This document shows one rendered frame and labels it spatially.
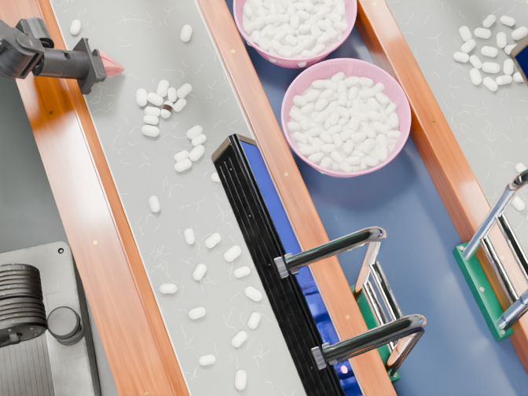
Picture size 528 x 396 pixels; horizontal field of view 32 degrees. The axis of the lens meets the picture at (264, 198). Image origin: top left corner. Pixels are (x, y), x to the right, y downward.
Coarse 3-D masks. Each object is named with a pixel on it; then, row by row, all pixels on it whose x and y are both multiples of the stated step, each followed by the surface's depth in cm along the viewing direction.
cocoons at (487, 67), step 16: (464, 32) 197; (480, 32) 197; (512, 32) 198; (464, 48) 196; (512, 48) 196; (480, 64) 195; (496, 64) 194; (512, 64) 195; (480, 80) 193; (496, 80) 194
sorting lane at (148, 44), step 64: (64, 0) 202; (128, 0) 202; (192, 0) 202; (128, 64) 196; (192, 64) 196; (128, 128) 191; (128, 192) 186; (192, 192) 186; (192, 256) 181; (192, 320) 176; (192, 384) 172; (256, 384) 172
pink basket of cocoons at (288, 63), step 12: (240, 0) 201; (348, 0) 201; (240, 12) 202; (348, 12) 202; (240, 24) 199; (348, 24) 200; (336, 48) 195; (288, 60) 194; (300, 60) 194; (312, 60) 198
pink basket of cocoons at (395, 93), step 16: (320, 64) 193; (336, 64) 195; (352, 64) 194; (368, 64) 193; (304, 80) 194; (384, 80) 194; (288, 96) 191; (400, 96) 192; (288, 112) 192; (400, 112) 192; (400, 128) 192; (400, 144) 188; (304, 160) 186; (336, 176) 192; (352, 176) 192
